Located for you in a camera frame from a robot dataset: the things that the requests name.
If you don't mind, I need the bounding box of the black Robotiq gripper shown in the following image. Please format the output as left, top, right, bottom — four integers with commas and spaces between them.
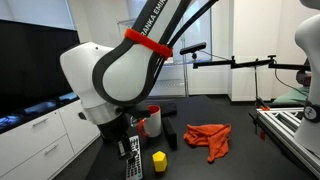
97, 113, 136, 165

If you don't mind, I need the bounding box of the white remote with black buttons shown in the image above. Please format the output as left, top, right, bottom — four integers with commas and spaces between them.
124, 134, 145, 180

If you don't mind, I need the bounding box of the yellow pentagon block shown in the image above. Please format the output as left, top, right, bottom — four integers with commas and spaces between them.
152, 150, 169, 174

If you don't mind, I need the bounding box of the white mug with red inside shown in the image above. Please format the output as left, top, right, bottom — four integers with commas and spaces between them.
137, 104, 163, 139

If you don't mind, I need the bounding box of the black box with label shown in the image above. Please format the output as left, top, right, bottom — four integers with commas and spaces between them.
162, 116, 179, 151

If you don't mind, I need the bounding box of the orange cloth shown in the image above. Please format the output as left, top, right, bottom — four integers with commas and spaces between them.
182, 123, 232, 164

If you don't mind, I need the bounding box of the white drawer cabinet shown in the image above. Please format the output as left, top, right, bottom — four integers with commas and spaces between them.
0, 92, 102, 180

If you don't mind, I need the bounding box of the large black television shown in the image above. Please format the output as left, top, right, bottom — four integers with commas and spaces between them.
0, 18, 81, 118

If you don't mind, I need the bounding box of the black vertical stand pole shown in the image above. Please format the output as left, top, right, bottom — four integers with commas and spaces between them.
253, 58, 265, 108

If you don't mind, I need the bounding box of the green fabric object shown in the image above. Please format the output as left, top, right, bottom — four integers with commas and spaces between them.
272, 85, 312, 108

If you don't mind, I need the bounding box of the red strap on arm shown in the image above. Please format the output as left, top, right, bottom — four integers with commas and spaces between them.
123, 27, 174, 61

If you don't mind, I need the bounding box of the black bar camera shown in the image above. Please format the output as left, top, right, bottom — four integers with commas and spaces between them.
179, 41, 208, 56

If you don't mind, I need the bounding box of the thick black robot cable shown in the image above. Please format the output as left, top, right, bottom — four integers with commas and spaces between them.
166, 0, 220, 48

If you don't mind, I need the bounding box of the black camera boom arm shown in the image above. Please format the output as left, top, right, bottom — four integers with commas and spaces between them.
191, 53, 312, 72

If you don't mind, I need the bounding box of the aluminium profile frame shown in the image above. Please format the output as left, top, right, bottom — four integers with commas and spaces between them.
248, 106, 320, 180

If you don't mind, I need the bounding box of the black round mount head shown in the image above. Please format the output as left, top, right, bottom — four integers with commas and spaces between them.
295, 58, 312, 88

